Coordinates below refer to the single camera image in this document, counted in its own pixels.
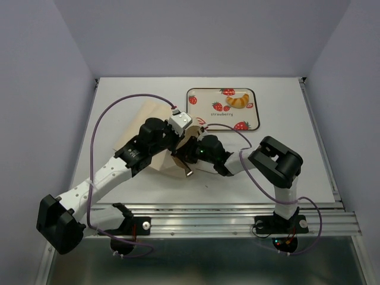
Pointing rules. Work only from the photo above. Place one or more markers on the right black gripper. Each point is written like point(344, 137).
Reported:
point(186, 151)

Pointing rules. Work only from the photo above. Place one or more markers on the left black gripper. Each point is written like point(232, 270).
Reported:
point(177, 139)

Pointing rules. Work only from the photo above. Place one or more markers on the beige paper bag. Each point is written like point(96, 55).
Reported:
point(163, 162)

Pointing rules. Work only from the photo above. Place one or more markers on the metal tongs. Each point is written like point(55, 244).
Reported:
point(188, 171)

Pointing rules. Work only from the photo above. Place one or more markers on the fake croissant bread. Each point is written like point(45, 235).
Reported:
point(238, 102)

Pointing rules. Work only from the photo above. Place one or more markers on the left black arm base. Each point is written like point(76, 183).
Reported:
point(124, 240)

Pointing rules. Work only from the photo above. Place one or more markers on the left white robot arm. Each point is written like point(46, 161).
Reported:
point(58, 218)

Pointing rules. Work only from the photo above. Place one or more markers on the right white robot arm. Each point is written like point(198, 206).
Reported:
point(279, 164)

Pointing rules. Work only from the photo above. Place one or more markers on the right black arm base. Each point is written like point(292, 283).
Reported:
point(283, 231)

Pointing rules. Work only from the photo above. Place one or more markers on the strawberry print tray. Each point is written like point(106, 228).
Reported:
point(208, 106)

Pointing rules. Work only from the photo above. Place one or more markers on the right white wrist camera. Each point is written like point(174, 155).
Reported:
point(202, 132)

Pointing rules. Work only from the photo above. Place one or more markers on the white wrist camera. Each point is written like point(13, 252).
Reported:
point(179, 121)
point(202, 132)

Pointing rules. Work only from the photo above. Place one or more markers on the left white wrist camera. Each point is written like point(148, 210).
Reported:
point(179, 121)

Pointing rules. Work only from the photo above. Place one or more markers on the aluminium mounting rail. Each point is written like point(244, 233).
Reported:
point(235, 220)

